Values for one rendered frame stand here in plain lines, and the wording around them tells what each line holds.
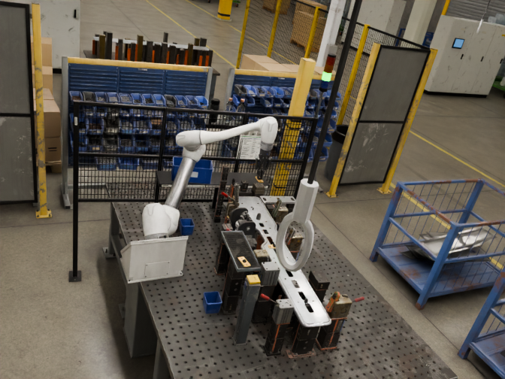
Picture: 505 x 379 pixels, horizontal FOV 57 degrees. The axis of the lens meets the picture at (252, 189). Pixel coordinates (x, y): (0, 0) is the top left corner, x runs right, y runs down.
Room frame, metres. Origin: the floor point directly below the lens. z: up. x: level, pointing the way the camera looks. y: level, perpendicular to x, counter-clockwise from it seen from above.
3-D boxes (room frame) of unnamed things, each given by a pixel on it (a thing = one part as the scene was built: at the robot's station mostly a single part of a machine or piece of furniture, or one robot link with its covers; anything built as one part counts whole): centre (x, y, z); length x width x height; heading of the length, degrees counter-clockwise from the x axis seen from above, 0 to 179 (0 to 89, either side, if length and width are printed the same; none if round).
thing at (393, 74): (5.82, -1.43, 1.00); 1.04 x 0.14 x 2.00; 120
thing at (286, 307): (1.98, -0.30, 0.88); 0.11 x 0.10 x 0.36; 113
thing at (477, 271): (4.18, -2.09, 0.47); 1.20 x 0.80 x 0.95; 119
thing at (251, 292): (2.01, -0.10, 0.92); 0.08 x 0.08 x 0.44; 23
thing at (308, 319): (2.58, -0.23, 1.00); 1.38 x 0.22 x 0.02; 23
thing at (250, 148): (3.57, 0.09, 1.30); 0.23 x 0.02 x 0.31; 113
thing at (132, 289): (2.54, 0.55, 0.33); 0.31 x 0.31 x 0.66; 30
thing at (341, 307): (2.13, -0.62, 0.88); 0.15 x 0.11 x 0.36; 113
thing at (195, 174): (3.27, 0.49, 1.10); 0.30 x 0.17 x 0.13; 104
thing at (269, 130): (3.04, -0.03, 1.63); 0.13 x 0.11 x 0.16; 1
